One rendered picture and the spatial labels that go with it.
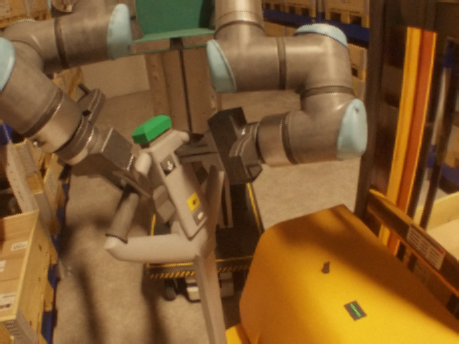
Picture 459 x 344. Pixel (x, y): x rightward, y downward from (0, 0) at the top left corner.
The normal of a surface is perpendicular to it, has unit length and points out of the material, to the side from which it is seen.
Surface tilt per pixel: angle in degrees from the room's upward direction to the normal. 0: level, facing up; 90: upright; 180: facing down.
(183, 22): 90
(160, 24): 90
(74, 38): 82
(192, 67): 90
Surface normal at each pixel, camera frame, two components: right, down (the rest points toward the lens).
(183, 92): 0.09, 0.50
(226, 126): -0.43, 0.48
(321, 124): -0.53, -0.04
